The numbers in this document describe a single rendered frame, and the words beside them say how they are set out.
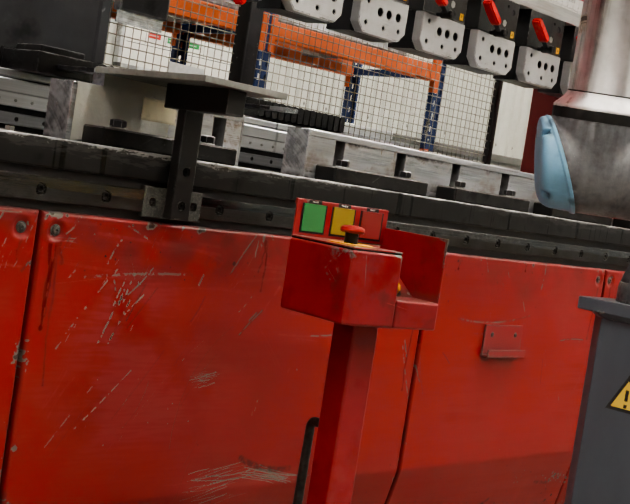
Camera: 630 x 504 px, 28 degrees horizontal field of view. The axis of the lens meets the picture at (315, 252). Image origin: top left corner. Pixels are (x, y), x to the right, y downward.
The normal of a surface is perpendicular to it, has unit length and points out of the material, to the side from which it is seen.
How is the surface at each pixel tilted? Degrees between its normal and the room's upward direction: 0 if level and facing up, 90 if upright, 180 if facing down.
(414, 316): 90
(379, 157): 90
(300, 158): 90
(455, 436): 90
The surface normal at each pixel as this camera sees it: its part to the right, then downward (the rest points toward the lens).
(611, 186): -0.11, 0.39
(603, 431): -0.71, -0.07
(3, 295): 0.73, 0.15
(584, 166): -0.09, 0.07
